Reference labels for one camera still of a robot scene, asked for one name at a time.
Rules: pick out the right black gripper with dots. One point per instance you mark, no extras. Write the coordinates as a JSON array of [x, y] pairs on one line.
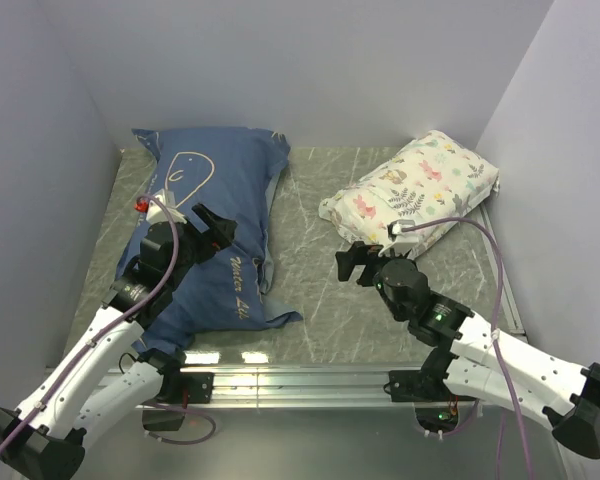
[[359, 254]]

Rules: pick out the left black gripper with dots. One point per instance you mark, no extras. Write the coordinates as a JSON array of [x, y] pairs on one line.
[[219, 235]]

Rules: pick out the blue pillowcase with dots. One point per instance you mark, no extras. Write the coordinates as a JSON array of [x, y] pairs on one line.
[[233, 171]]

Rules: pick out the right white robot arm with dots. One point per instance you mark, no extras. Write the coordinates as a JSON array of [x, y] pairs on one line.
[[473, 360]]

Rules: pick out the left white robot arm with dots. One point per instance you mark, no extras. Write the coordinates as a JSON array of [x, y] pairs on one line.
[[49, 433]]

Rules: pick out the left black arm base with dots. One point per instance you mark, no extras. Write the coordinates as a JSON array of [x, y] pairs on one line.
[[180, 395]]

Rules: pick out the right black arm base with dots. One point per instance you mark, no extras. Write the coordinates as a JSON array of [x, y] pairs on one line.
[[438, 412]]

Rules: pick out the floral patterned pillow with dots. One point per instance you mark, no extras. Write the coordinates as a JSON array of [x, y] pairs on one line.
[[430, 178]]

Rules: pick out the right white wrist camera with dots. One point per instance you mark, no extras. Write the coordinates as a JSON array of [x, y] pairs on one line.
[[402, 238]]

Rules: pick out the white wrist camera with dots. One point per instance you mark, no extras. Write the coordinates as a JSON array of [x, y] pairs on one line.
[[402, 238], [153, 207]]

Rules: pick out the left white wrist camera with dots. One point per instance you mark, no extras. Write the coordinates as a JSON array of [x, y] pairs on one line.
[[153, 207]]

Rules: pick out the aluminium mounting rail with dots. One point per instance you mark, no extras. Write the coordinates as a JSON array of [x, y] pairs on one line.
[[269, 386]]

